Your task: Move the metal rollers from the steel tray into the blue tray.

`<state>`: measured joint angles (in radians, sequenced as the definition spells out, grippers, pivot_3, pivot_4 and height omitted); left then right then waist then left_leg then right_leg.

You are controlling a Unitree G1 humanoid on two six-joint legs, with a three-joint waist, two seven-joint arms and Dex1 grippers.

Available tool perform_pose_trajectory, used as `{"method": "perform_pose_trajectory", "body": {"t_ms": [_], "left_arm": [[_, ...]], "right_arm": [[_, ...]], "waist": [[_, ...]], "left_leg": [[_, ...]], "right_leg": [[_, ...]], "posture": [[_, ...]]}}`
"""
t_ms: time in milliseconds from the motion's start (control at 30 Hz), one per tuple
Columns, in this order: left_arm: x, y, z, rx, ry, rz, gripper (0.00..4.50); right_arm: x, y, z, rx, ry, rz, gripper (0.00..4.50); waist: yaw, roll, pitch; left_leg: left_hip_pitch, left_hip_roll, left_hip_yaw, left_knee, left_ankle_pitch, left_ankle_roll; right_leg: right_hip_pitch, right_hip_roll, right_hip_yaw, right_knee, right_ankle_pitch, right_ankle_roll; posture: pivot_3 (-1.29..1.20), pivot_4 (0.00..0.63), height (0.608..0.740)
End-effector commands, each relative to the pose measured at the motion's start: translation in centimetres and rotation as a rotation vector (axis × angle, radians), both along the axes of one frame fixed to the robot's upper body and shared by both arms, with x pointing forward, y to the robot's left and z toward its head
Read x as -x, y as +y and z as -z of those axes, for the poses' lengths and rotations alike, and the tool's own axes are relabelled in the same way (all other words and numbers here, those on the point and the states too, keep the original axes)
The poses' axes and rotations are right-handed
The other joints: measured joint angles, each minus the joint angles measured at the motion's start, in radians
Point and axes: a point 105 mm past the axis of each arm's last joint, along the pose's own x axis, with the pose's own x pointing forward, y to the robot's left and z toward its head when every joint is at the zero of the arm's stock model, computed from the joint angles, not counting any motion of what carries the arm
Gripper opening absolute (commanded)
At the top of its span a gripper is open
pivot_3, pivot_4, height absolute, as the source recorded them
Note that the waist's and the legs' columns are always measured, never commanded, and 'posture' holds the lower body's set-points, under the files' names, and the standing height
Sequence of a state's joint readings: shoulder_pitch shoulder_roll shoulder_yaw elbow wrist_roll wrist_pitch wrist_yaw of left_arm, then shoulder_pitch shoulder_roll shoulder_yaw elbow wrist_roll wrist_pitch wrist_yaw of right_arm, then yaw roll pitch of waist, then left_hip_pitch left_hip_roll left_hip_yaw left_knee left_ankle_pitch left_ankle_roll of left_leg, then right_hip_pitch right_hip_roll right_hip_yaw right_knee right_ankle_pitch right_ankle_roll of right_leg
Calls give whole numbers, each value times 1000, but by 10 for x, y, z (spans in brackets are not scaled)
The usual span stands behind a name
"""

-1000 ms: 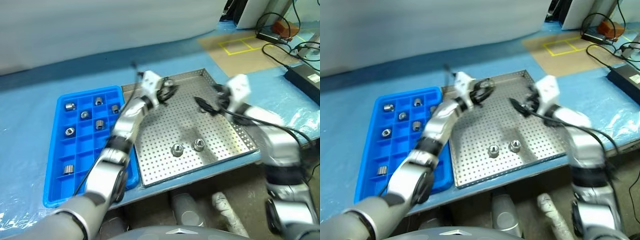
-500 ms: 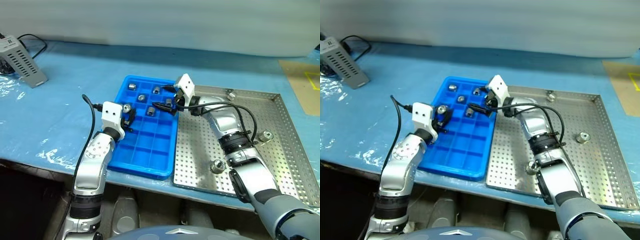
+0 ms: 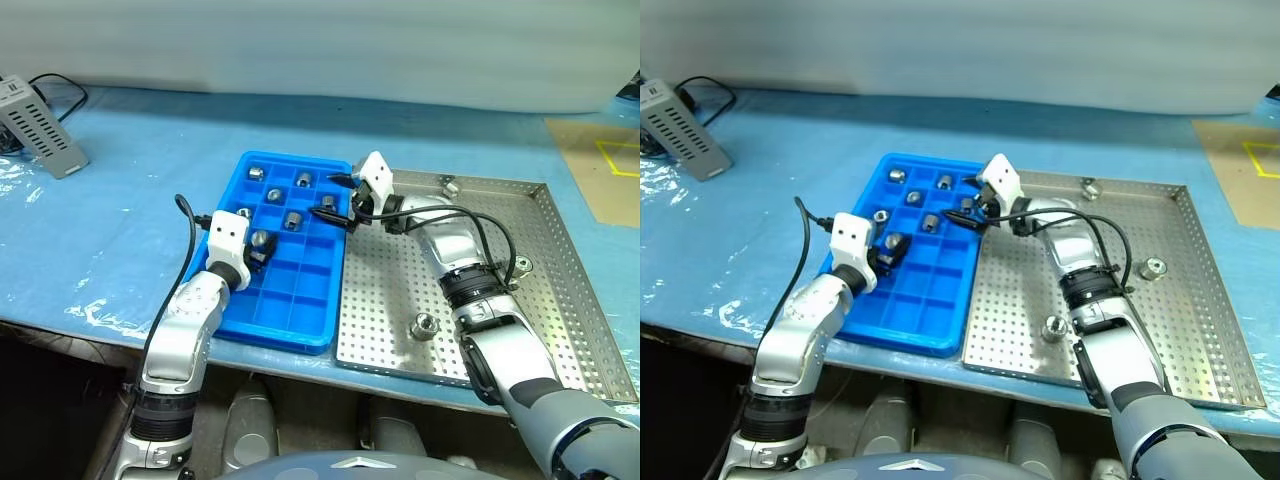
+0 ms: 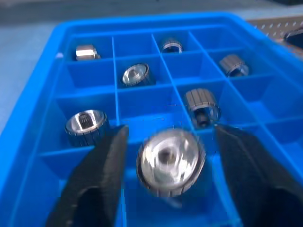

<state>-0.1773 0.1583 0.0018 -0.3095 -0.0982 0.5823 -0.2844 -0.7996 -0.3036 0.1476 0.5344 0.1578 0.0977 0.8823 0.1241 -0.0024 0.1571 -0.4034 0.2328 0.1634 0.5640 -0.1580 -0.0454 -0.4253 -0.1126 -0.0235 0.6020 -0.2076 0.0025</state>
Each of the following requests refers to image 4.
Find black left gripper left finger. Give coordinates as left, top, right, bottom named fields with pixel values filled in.
left=45, top=124, right=130, bottom=227

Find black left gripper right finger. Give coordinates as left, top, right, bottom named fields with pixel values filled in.
left=214, top=124, right=303, bottom=227

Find metal roller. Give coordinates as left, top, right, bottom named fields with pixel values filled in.
left=218, top=54, right=250, bottom=78
left=65, top=109, right=111, bottom=147
left=161, top=37, right=184, bottom=53
left=121, top=63, right=157, bottom=87
left=184, top=88, right=222, bottom=128
left=136, top=128, right=206, bottom=198
left=283, top=26, right=303, bottom=48
left=75, top=44, right=102, bottom=61

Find blue compartment tray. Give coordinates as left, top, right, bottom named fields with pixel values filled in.
left=0, top=13, right=303, bottom=227

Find perforated steel tray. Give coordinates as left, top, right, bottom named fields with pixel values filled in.
left=246, top=17, right=303, bottom=49

